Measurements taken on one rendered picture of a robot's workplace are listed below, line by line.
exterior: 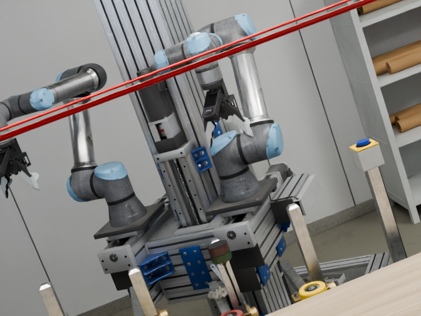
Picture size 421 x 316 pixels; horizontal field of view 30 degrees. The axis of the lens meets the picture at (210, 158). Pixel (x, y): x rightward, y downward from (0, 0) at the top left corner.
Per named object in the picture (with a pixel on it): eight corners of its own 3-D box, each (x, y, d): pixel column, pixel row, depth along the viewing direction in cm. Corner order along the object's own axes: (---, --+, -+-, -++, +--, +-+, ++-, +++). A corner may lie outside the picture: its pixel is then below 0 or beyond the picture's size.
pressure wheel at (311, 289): (305, 328, 228) (293, 293, 226) (316, 313, 235) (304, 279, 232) (329, 328, 224) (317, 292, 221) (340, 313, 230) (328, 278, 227)
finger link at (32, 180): (49, 179, 282) (29, 163, 283) (41, 185, 277) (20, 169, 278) (46, 185, 284) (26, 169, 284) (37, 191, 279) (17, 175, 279)
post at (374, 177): (401, 298, 245) (360, 167, 235) (416, 293, 246) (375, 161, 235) (408, 303, 241) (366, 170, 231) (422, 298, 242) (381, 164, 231)
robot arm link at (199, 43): (210, 29, 244) (204, 33, 236) (222, 62, 246) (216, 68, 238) (187, 36, 246) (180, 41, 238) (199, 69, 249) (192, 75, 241)
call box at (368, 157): (356, 170, 236) (348, 146, 234) (377, 161, 237) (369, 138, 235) (364, 175, 230) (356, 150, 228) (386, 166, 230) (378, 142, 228)
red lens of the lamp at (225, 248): (208, 252, 228) (205, 245, 228) (227, 244, 229) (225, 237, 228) (211, 258, 223) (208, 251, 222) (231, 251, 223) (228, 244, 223)
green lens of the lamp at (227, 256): (211, 259, 229) (208, 253, 228) (230, 252, 229) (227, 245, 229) (214, 266, 223) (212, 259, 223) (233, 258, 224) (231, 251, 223)
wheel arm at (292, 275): (282, 273, 269) (278, 262, 268) (291, 269, 269) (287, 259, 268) (319, 323, 227) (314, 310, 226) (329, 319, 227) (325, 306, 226)
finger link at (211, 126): (215, 143, 255) (223, 117, 251) (209, 148, 250) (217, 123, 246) (207, 139, 255) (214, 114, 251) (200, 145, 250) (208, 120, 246)
